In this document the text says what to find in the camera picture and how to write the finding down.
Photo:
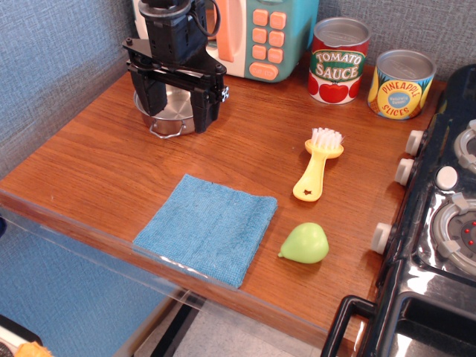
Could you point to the tomato sauce can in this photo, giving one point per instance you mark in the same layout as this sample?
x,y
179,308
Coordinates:
x,y
339,51

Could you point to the pineapple slices can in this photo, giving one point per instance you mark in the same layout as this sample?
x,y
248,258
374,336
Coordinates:
x,y
401,83

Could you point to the small steel pot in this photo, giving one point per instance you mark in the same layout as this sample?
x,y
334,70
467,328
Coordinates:
x,y
175,119

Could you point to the green toy pear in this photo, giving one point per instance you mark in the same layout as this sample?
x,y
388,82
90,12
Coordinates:
x,y
307,243

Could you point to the teal toy microwave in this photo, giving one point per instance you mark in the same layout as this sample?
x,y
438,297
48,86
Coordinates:
x,y
257,40

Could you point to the black toy stove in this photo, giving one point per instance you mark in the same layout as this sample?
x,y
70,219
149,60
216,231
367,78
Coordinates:
x,y
425,304

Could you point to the yellow dish brush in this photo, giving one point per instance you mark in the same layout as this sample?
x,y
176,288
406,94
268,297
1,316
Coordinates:
x,y
324,144

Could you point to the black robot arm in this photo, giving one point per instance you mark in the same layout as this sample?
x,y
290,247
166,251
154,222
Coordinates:
x,y
175,54

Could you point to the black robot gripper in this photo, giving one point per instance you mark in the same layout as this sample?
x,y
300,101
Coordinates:
x,y
175,53

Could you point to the blue towel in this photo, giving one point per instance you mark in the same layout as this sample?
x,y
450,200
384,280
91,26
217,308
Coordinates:
x,y
209,230

